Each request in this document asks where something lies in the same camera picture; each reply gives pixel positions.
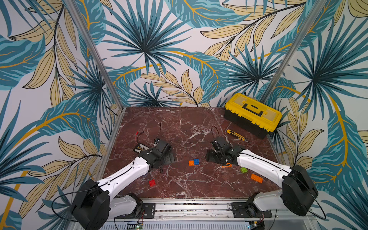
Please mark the aluminium front rail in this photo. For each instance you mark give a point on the aluminium front rail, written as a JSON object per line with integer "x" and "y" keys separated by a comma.
{"x": 208, "y": 214}

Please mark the yellow utility knife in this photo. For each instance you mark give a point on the yellow utility knife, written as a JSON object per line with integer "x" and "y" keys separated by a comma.
{"x": 236, "y": 135}

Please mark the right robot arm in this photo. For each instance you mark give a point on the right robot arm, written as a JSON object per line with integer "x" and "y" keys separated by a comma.
{"x": 297, "y": 192}

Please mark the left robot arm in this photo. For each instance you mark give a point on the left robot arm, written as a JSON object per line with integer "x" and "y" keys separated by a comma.
{"x": 95, "y": 203}

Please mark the right aluminium frame post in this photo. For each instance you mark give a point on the right aluminium frame post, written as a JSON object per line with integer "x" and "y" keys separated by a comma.
{"x": 315, "y": 10}

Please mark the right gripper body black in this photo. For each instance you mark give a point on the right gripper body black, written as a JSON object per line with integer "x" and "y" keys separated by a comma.
{"x": 214, "y": 155}

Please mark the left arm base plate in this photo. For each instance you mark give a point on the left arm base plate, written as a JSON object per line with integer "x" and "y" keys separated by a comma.
{"x": 144, "y": 210}

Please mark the red 2x2 lego brick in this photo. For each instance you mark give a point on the red 2x2 lego brick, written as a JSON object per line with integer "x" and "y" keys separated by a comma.
{"x": 152, "y": 183}

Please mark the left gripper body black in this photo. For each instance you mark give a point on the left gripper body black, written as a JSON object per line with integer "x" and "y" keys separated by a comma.
{"x": 161, "y": 159}

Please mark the black charging board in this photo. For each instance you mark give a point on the black charging board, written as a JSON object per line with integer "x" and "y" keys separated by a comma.
{"x": 140, "y": 147}

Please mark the aluminium frame post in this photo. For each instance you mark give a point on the aluminium frame post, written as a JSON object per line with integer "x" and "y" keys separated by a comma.
{"x": 315, "y": 10}
{"x": 82, "y": 27}

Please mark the yellow black toolbox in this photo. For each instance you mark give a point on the yellow black toolbox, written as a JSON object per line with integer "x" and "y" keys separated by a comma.
{"x": 252, "y": 115}

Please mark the left aluminium frame post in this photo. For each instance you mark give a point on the left aluminium frame post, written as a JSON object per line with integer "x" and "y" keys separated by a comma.
{"x": 82, "y": 27}

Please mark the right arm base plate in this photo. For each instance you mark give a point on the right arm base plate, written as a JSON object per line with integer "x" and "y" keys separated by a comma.
{"x": 246, "y": 210}

